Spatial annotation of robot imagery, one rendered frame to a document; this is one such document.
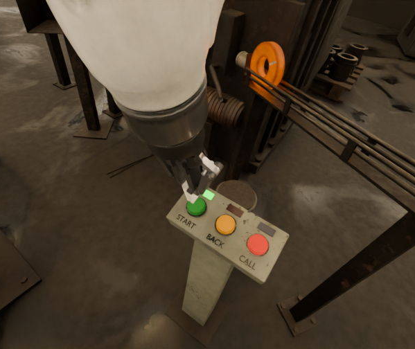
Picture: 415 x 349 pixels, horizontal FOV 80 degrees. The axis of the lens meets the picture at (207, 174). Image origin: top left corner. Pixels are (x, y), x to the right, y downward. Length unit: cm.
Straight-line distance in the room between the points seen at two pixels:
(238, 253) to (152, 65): 41
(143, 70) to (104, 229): 110
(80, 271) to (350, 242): 127
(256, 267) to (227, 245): 7
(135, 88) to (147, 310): 95
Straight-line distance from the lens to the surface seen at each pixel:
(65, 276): 119
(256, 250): 51
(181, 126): 24
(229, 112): 105
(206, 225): 53
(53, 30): 150
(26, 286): 120
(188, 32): 18
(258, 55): 99
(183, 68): 19
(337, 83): 274
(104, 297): 111
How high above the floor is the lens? 104
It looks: 45 degrees down
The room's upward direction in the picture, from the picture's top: 10 degrees clockwise
